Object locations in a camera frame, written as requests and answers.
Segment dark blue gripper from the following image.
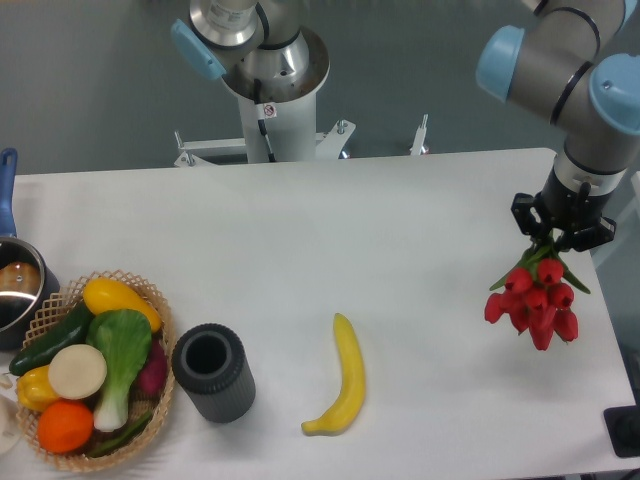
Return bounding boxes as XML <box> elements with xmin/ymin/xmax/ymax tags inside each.
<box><xmin>511</xmin><ymin>165</ymin><xmax>624</xmax><ymax>252</ymax></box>

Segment green bean pods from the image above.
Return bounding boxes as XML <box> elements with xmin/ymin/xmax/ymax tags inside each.
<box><xmin>86</xmin><ymin>411</ymin><xmax>153</xmax><ymax>458</ymax></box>

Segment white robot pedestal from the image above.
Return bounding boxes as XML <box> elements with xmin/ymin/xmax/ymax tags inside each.
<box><xmin>223</xmin><ymin>27</ymin><xmax>330</xmax><ymax>163</ymax></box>

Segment red tulip bouquet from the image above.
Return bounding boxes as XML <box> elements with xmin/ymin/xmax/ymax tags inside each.
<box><xmin>484</xmin><ymin>235</ymin><xmax>590</xmax><ymax>351</ymax></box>

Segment dark grey ribbed vase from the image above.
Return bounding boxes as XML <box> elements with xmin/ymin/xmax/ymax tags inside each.
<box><xmin>172</xmin><ymin>323</ymin><xmax>256</xmax><ymax>423</ymax></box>

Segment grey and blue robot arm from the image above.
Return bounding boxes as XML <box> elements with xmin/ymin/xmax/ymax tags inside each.
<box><xmin>171</xmin><ymin>1</ymin><xmax>639</xmax><ymax>251</ymax></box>

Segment blue handled saucepan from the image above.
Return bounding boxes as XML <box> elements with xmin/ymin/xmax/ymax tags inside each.
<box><xmin>1</xmin><ymin>148</ymin><xmax>60</xmax><ymax>351</ymax></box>

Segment round beige bun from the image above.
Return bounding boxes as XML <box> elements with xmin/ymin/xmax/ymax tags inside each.
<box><xmin>48</xmin><ymin>344</ymin><xmax>107</xmax><ymax>400</ymax></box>

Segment yellow squash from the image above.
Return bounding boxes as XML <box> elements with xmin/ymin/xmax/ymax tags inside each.
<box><xmin>83</xmin><ymin>277</ymin><xmax>163</xmax><ymax>333</ymax></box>

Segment yellow bell pepper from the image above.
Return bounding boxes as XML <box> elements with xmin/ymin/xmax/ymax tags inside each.
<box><xmin>17</xmin><ymin>365</ymin><xmax>60</xmax><ymax>413</ymax></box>

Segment black pedestal cable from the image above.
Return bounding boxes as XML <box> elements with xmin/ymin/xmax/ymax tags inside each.
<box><xmin>252</xmin><ymin>78</ymin><xmax>277</xmax><ymax>163</ymax></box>

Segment white metal base frame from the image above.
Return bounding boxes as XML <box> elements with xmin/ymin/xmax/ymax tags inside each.
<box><xmin>173</xmin><ymin>114</ymin><xmax>430</xmax><ymax>167</ymax></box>

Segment dark green cucumber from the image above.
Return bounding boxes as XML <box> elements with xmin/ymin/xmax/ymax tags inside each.
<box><xmin>9</xmin><ymin>301</ymin><xmax>94</xmax><ymax>377</ymax></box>

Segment green bok choy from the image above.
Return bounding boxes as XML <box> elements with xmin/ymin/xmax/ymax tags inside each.
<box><xmin>87</xmin><ymin>309</ymin><xmax>152</xmax><ymax>432</ymax></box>

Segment black device at edge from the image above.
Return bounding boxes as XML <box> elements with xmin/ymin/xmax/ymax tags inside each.
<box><xmin>603</xmin><ymin>405</ymin><xmax>639</xmax><ymax>458</ymax></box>

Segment yellow banana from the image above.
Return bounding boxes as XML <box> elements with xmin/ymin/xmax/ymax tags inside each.
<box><xmin>301</xmin><ymin>313</ymin><xmax>367</xmax><ymax>436</ymax></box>

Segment white garlic piece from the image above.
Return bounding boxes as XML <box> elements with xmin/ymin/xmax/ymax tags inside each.
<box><xmin>0</xmin><ymin>373</ymin><xmax>13</xmax><ymax>390</ymax></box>

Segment purple sweet potato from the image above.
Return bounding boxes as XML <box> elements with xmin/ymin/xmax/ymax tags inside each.
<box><xmin>136</xmin><ymin>340</ymin><xmax>167</xmax><ymax>395</ymax></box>

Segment orange fruit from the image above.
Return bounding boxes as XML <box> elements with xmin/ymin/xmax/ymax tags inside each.
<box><xmin>37</xmin><ymin>399</ymin><xmax>94</xmax><ymax>454</ymax></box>

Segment woven wicker basket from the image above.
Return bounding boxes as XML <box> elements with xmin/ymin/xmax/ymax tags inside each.
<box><xmin>16</xmin><ymin>270</ymin><xmax>176</xmax><ymax>473</ymax></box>

